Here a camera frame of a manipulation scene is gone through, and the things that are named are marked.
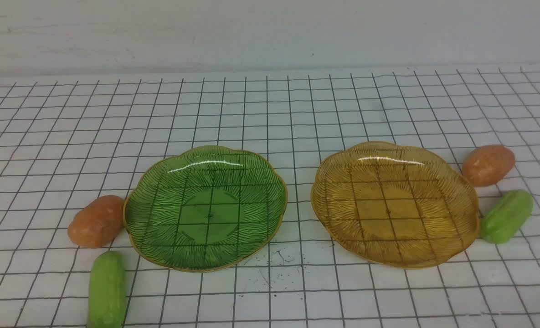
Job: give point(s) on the orange potato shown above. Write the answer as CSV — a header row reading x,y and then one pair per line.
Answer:
x,y
487,165
98,223

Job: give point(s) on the green cucumber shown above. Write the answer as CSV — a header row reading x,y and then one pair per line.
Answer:
x,y
107,301
507,217

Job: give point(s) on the green glass plate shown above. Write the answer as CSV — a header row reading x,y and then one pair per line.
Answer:
x,y
205,209

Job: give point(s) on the amber glass plate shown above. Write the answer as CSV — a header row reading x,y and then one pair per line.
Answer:
x,y
395,205

